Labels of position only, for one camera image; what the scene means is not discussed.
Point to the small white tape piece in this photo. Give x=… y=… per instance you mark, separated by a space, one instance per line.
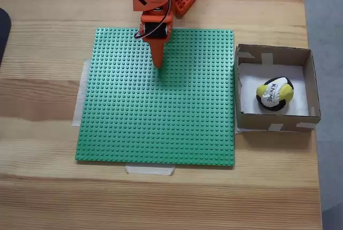
x=238 y=130

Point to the black flat object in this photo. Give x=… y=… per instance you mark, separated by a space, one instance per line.
x=4 y=34

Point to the beige masking tape strip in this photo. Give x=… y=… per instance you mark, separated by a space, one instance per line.
x=79 y=93
x=150 y=170

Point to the open cardboard box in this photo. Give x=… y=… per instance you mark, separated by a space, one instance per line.
x=254 y=121

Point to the green studded baseplate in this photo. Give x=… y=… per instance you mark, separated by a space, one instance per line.
x=120 y=120

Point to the yellow black white ball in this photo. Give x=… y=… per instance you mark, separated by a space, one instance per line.
x=273 y=93

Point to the white paper sheet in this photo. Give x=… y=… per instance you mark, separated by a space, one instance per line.
x=247 y=96

